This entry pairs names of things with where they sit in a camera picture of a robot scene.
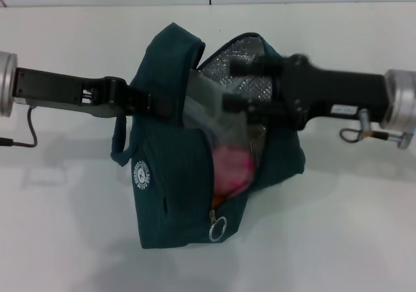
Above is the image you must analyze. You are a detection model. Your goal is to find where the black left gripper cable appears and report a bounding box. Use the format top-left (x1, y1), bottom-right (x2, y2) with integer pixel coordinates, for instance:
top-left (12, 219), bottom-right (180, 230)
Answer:
top-left (0, 105), bottom-right (38, 150)

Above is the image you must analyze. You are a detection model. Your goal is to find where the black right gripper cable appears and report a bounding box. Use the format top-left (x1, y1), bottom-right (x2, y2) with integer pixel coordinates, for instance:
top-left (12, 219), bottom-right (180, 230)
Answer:
top-left (339, 108), bottom-right (412, 150)

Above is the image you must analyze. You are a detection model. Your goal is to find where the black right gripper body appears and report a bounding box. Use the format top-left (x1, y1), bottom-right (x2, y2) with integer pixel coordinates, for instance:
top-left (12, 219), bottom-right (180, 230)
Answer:
top-left (280, 53), bottom-right (390, 131)

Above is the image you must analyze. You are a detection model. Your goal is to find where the pink toy peach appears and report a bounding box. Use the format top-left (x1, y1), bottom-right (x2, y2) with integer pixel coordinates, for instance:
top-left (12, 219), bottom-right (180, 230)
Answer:
top-left (210, 143), bottom-right (257, 198)

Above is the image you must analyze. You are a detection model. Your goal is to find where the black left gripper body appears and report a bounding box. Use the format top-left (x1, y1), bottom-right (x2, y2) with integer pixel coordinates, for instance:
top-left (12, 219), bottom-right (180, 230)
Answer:
top-left (12, 66), bottom-right (130, 120)

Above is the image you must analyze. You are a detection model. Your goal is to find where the clear blue-rimmed lunch box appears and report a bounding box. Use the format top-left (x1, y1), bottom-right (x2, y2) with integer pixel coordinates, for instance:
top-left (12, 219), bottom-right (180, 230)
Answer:
top-left (181, 73), bottom-right (261, 150)

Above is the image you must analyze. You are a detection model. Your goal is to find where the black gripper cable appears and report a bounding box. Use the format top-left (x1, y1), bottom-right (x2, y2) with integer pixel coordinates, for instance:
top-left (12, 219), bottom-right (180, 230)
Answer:
top-left (0, 105), bottom-right (38, 150)
top-left (339, 108), bottom-right (412, 150)

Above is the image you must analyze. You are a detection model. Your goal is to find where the dark teal insulated lunch bag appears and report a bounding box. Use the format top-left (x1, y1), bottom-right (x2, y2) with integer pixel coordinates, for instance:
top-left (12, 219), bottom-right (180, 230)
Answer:
top-left (110, 21), bottom-right (308, 250)

